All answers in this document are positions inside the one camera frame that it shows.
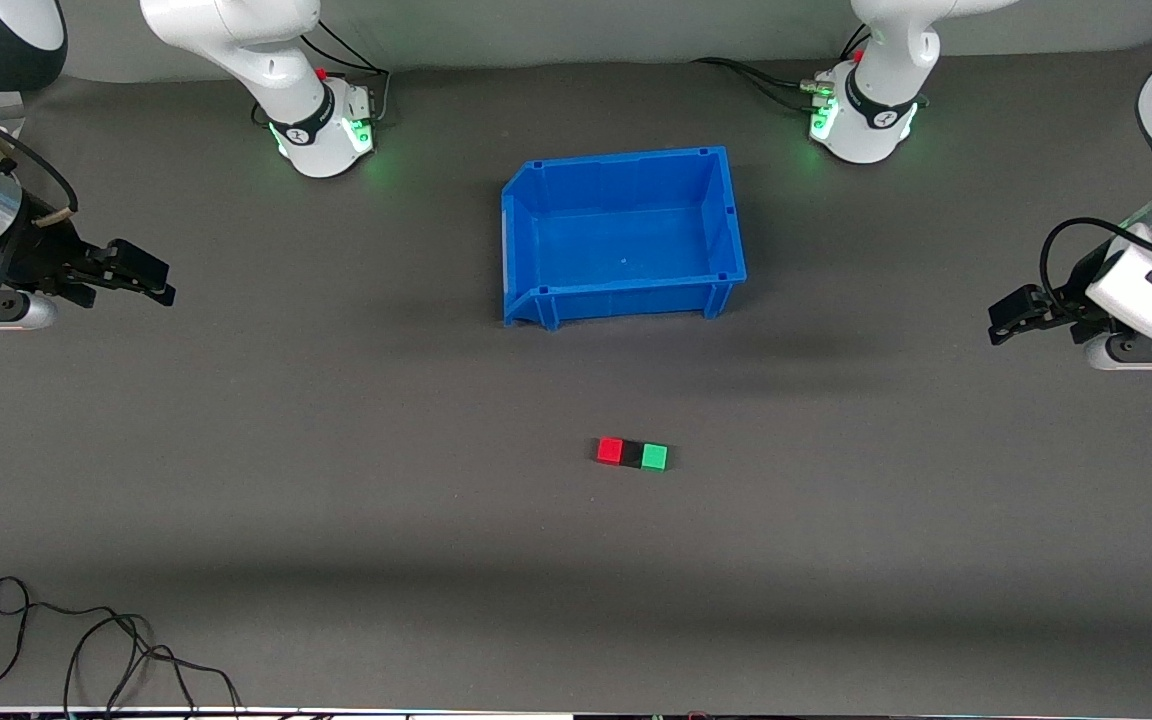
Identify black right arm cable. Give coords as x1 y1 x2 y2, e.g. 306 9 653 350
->
0 92 79 219

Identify loose thin black cable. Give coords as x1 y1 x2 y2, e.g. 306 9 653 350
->
0 576 247 719

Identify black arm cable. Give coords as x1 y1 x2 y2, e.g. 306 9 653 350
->
0 92 79 219
1039 216 1152 311

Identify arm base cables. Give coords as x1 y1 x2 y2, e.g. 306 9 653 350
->
691 25 927 116
251 15 394 129

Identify blue plastic storage bin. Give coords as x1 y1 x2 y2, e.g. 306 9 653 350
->
501 146 748 331

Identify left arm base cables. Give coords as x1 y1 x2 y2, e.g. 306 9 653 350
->
691 25 927 116

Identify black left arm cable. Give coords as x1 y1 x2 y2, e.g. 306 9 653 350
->
1039 216 1152 311

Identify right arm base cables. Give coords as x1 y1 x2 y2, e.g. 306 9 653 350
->
251 15 394 129

